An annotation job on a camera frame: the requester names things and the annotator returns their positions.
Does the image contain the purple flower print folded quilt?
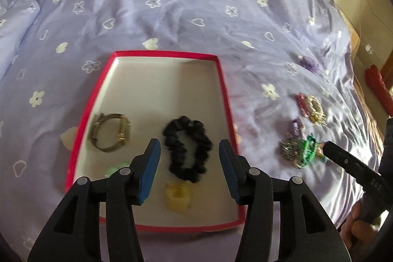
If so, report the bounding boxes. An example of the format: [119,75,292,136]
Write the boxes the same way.
[0,0,42,78]

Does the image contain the red shallow cardboard box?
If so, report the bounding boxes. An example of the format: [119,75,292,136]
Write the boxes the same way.
[63,50,248,233]

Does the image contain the light green hair tie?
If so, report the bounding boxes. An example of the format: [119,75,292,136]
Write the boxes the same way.
[104,161,131,177]

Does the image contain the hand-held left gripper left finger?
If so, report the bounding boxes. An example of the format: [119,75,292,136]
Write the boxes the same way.
[27,138,162,262]

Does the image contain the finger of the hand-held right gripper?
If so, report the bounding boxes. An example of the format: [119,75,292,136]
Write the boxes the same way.
[322,141,369,186]

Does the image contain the orange mattress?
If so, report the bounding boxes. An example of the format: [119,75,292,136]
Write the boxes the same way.
[350,26,362,61]

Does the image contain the purple fluffy scrunchie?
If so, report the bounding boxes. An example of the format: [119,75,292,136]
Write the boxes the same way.
[296,55,321,74]

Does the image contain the green braided bracelet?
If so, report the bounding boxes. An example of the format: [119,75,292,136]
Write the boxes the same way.
[299,134,320,166]

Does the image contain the black fabric scrunchie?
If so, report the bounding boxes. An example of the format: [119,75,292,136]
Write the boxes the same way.
[163,115,213,182]

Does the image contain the red cloth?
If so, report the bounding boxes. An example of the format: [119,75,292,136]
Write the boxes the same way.
[365,64,393,115]

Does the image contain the purple hair clip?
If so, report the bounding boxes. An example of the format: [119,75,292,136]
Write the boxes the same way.
[289,117,306,137]

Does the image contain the pearl bead bracelet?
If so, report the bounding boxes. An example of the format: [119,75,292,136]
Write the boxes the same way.
[305,95,327,127]

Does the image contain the person's right hand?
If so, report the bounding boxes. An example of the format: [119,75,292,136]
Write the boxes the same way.
[341,199,389,253]

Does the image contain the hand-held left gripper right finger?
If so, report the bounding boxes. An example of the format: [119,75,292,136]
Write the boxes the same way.
[219,139,351,262]

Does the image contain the purple flower print bed cover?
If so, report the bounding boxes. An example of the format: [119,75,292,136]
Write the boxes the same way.
[0,0,387,262]

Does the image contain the gold metal bangle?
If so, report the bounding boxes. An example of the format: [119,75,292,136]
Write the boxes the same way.
[89,113,132,153]

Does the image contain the yellow hair claw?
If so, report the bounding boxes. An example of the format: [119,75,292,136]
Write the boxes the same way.
[164,181,192,211]

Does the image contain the pink hair clip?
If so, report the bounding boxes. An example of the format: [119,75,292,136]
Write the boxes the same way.
[295,93,309,117]

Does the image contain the silver chain necklace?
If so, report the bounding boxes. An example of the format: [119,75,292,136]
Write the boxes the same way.
[279,135,300,162]

